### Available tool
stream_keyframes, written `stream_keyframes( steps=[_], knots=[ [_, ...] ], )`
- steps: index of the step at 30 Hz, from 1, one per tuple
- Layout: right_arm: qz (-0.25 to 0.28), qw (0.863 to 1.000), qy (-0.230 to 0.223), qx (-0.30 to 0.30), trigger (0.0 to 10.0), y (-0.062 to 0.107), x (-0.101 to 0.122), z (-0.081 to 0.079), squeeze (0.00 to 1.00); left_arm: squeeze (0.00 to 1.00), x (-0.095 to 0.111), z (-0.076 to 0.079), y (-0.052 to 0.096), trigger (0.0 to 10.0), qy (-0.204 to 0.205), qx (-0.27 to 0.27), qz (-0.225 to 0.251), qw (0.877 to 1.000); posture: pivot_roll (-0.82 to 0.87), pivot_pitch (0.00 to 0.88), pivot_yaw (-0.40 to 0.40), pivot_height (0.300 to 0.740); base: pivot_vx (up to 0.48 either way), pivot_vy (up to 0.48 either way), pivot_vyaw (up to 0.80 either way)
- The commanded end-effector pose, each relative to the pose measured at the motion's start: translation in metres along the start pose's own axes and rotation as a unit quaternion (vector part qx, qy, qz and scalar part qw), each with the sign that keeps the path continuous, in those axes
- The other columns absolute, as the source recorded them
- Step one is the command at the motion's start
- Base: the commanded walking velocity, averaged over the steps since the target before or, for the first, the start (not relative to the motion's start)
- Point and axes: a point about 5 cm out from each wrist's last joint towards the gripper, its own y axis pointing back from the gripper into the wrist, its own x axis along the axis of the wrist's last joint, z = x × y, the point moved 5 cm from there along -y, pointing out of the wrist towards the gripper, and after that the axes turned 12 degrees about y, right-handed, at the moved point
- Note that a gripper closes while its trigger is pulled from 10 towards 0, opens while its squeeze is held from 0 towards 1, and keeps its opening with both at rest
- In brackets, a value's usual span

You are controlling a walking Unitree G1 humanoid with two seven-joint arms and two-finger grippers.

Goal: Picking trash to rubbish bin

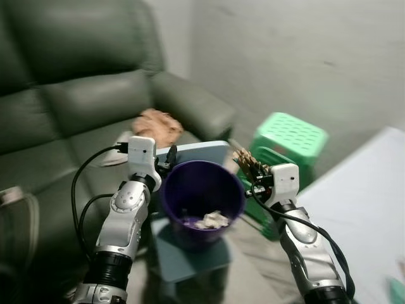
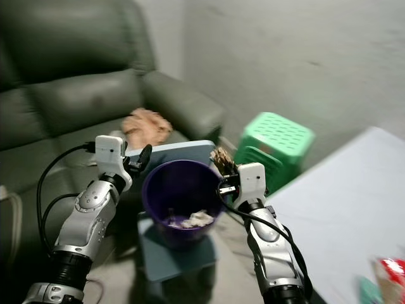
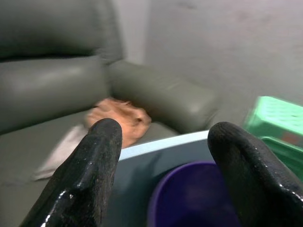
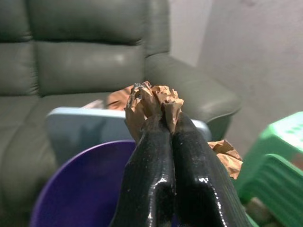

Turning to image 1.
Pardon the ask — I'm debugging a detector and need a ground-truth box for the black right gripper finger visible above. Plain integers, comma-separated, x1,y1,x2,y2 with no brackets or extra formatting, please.
235,158,261,186
244,153,271,178

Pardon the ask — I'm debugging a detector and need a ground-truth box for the brown trash piece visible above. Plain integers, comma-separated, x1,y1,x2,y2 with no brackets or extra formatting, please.
232,148,252,164

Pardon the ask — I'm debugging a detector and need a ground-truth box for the purple plastic rubbish bin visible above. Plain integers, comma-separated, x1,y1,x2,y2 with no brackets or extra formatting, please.
158,160,247,250

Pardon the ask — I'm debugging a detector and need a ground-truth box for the crumpled white paper trash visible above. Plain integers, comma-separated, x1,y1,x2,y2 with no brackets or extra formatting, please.
182,210,232,231

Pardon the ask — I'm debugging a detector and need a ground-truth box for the green plastic stool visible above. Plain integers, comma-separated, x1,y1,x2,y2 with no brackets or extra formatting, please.
243,112,330,242

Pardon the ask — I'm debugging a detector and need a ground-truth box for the blue plastic stool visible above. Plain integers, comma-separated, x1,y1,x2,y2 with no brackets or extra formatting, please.
151,140,234,284

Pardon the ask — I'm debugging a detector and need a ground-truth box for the dark green leather sofa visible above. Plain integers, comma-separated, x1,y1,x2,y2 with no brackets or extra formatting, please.
0,0,238,304

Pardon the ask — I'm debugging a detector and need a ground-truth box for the teal packet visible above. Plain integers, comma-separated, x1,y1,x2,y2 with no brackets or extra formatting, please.
387,278,405,304

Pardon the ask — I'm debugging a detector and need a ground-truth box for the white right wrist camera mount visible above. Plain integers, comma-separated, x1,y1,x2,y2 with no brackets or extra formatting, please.
268,163,300,207

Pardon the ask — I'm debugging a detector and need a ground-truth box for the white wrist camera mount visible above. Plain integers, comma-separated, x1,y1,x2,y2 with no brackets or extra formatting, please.
268,163,300,207
128,136,163,185

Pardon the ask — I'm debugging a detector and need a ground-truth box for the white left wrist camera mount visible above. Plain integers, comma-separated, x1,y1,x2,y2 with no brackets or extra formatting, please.
128,136,163,185

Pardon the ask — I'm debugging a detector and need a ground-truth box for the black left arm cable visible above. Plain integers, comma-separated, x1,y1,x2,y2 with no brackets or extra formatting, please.
70,144,131,255

